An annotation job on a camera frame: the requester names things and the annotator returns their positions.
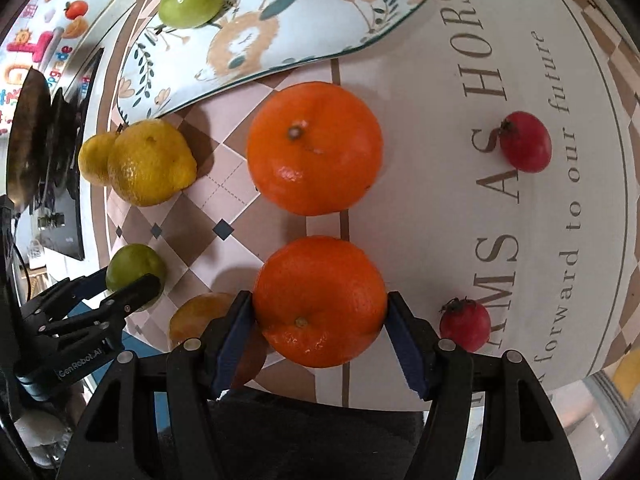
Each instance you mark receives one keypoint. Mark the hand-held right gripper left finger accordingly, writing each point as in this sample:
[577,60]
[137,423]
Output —
[234,345]

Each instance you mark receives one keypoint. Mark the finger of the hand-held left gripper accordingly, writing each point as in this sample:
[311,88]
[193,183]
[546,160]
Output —
[70,287]
[137,292]

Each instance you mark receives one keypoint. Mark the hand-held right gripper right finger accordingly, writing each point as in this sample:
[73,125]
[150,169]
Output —
[405,350]

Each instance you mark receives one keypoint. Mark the green round fruit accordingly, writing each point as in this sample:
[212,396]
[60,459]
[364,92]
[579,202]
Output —
[190,0]
[131,262]

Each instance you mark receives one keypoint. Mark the yellow orange citrus fruit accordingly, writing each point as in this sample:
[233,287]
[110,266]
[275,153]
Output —
[200,315]

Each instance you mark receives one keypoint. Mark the small red fruit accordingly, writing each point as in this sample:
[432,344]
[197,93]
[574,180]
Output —
[465,327]
[527,142]

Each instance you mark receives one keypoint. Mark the orange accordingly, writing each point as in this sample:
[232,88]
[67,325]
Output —
[315,155]
[320,300]

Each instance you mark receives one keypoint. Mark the large yellow lemon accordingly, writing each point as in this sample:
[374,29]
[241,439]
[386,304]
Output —
[150,165]

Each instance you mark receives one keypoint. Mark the small yellow lemon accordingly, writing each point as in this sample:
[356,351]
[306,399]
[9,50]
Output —
[92,160]

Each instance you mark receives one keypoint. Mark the floral ceramic plate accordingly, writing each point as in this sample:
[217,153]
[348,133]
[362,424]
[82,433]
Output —
[310,30]

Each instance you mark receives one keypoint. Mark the black gas stove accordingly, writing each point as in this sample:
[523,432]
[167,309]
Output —
[70,170]

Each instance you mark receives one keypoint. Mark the checkered table mat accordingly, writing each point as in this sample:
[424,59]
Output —
[425,210]

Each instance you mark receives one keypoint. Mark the dark wok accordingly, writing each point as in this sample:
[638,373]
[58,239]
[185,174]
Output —
[27,130]

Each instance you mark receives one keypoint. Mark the colourful wall stickers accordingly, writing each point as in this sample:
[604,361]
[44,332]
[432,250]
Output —
[35,45]

